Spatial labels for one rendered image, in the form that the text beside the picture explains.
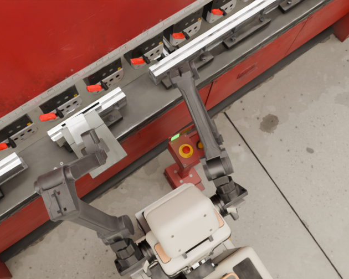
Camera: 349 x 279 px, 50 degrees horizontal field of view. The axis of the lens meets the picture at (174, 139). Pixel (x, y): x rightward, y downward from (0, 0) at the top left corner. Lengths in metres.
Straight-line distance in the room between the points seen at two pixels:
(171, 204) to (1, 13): 0.74
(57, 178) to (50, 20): 0.43
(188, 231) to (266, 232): 1.51
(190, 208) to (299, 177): 1.71
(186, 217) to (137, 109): 0.80
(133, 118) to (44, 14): 0.89
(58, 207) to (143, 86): 1.03
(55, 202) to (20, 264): 1.71
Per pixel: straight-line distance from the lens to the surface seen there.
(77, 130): 1.71
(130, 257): 1.35
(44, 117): 1.42
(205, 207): 1.22
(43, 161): 1.84
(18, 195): 1.84
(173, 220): 1.21
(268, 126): 2.89
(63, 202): 1.02
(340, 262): 2.88
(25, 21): 1.07
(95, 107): 1.74
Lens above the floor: 2.59
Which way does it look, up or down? 72 degrees down
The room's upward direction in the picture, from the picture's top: 10 degrees clockwise
